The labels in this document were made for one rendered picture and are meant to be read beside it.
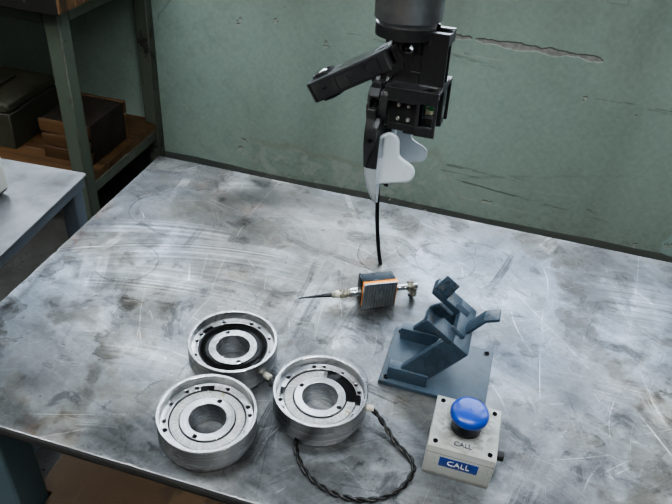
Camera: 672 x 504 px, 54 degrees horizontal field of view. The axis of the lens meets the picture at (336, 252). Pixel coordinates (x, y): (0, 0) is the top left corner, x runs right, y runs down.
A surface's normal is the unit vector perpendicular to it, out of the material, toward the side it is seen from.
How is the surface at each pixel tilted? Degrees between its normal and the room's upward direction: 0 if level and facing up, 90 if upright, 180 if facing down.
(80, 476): 0
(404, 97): 87
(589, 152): 90
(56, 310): 0
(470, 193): 90
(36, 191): 0
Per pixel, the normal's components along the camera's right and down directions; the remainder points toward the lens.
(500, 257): 0.07, -0.80
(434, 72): -0.35, 0.49
